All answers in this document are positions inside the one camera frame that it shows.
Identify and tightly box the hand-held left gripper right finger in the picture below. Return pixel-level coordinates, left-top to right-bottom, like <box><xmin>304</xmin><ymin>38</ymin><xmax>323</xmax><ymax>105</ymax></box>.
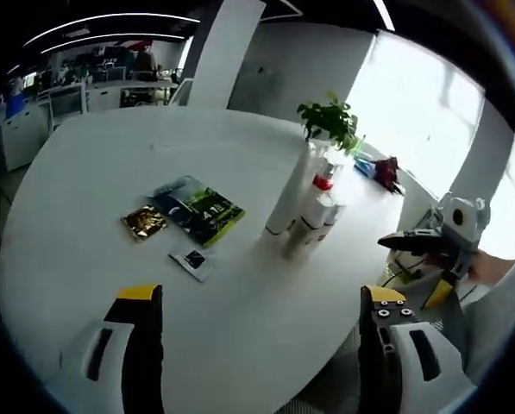
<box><xmin>356</xmin><ymin>284</ymin><xmax>478</xmax><ymax>414</ymax></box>

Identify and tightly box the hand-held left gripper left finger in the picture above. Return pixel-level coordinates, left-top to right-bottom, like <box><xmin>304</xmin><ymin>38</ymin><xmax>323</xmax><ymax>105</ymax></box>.
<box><xmin>58</xmin><ymin>283</ymin><xmax>166</xmax><ymax>414</ymax></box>

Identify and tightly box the small silver skincare sachet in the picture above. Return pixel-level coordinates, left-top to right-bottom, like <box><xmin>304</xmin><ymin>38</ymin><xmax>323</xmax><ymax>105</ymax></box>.
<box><xmin>167</xmin><ymin>246</ymin><xmax>217</xmax><ymax>283</ymax></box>

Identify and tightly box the short clear-capped white skincare bottle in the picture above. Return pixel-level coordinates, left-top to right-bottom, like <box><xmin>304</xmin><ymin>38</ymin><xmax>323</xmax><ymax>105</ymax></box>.
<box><xmin>285</xmin><ymin>201</ymin><xmax>330</xmax><ymax>260</ymax></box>

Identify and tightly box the red-collared white skincare bottle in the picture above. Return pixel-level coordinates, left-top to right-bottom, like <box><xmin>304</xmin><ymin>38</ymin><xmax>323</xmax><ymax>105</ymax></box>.
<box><xmin>311</xmin><ymin>155</ymin><xmax>347</xmax><ymax>209</ymax></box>

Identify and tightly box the gold foil skincare sachet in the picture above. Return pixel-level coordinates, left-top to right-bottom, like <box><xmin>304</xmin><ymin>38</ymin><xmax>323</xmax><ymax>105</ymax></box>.
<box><xmin>120</xmin><ymin>204</ymin><xmax>169</xmax><ymax>242</ymax></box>

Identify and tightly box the tall white skincare tube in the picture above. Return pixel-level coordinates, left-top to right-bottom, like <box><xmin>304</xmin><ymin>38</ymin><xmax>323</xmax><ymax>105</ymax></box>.
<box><xmin>263</xmin><ymin>140</ymin><xmax>334</xmax><ymax>236</ymax></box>

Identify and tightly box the dark green skincare sachet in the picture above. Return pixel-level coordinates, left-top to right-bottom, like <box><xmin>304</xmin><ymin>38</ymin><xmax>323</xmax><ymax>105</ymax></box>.
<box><xmin>151</xmin><ymin>174</ymin><xmax>247</xmax><ymax>249</ymax></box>

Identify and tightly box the blue storage box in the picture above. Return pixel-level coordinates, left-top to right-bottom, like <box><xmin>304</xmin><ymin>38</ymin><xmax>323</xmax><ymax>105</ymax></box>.
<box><xmin>5</xmin><ymin>92</ymin><xmax>27</xmax><ymax>120</ymax></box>

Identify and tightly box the person's right hand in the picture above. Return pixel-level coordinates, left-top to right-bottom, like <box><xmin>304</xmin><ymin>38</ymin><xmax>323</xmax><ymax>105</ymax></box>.
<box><xmin>469</xmin><ymin>251</ymin><xmax>515</xmax><ymax>286</ymax></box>

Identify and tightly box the person's white shirt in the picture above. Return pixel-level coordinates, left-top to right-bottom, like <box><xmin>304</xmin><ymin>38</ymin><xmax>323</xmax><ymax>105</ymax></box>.
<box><xmin>453</xmin><ymin>223</ymin><xmax>515</xmax><ymax>385</ymax></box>

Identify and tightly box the blue packet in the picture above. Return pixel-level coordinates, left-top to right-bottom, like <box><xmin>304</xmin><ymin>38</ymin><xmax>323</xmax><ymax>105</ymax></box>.
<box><xmin>352</xmin><ymin>157</ymin><xmax>377</xmax><ymax>179</ymax></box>

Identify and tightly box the potted green plant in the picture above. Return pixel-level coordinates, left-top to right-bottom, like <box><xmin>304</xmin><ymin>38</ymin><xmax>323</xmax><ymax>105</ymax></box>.
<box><xmin>296</xmin><ymin>90</ymin><xmax>366</xmax><ymax>153</ymax></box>

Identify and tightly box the white background chair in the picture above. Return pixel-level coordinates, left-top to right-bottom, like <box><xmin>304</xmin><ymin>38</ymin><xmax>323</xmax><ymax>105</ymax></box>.
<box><xmin>168</xmin><ymin>78</ymin><xmax>196</xmax><ymax>107</ymax></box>

